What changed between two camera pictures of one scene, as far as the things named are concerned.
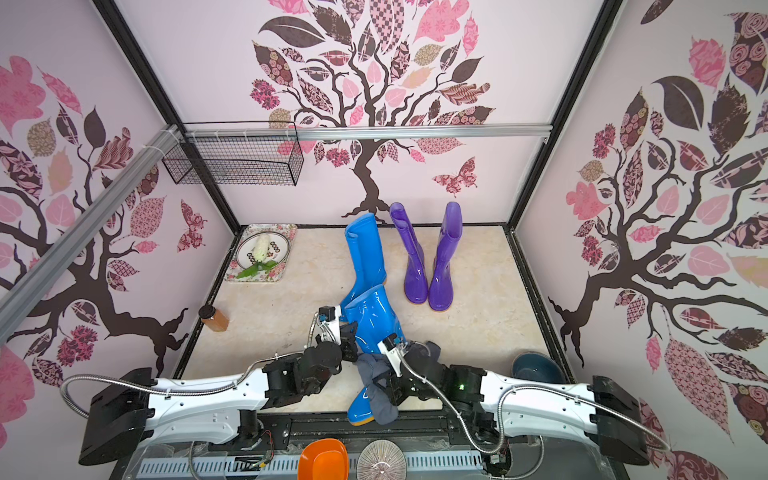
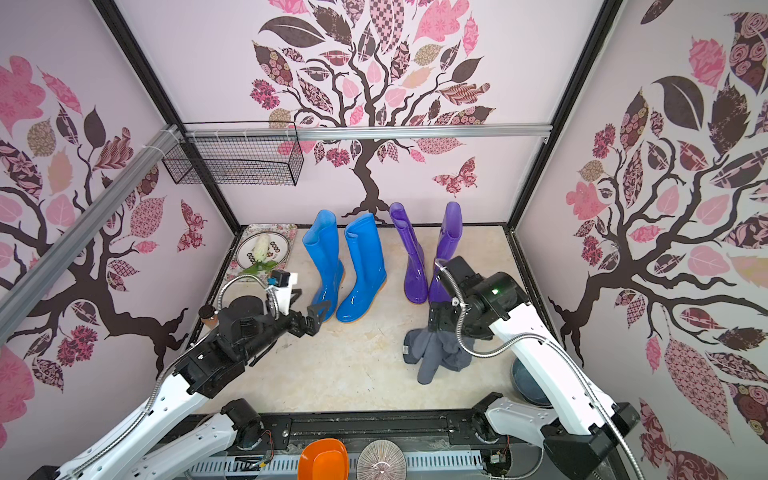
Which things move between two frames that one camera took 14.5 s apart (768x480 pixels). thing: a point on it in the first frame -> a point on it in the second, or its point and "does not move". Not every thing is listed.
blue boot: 375,319 -> 322,247
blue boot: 370,269 does not move
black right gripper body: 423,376 -> 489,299
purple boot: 415,283 does not move
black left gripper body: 348,348 -> 293,323
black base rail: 427,429 does not move
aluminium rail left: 39,279 does not move
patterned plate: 277,249 does not move
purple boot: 441,290 does not move
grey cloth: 372,366 -> 434,349
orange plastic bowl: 324,459 does not move
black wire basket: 234,160 does not move
